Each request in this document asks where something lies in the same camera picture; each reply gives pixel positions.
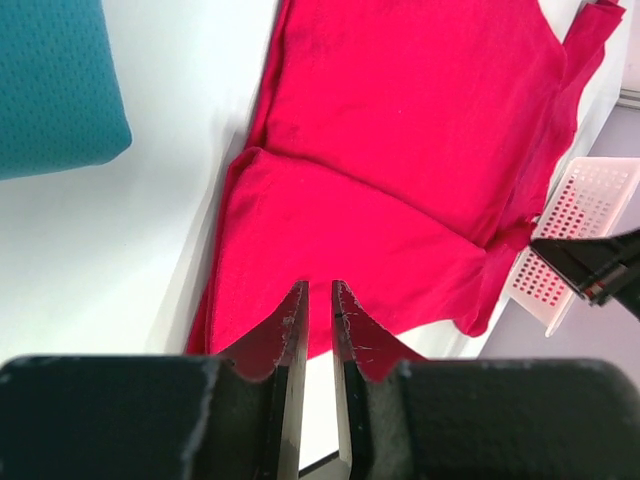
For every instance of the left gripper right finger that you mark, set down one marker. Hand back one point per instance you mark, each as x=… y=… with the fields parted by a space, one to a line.
x=402 y=416

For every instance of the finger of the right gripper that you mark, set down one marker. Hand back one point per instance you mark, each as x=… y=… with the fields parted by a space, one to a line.
x=598 y=270

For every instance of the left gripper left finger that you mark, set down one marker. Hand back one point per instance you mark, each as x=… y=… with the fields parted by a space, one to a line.
x=233 y=415

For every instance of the red t shirt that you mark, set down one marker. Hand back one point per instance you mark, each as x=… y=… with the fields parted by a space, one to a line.
x=581 y=208
x=403 y=147

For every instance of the red t shirt in basket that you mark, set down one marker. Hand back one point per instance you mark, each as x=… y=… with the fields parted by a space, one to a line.
x=581 y=208

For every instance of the white plastic basket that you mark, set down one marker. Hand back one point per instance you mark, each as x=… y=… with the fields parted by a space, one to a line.
x=624 y=173

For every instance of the teal folded t shirt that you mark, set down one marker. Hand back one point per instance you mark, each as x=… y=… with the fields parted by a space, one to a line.
x=61 y=105

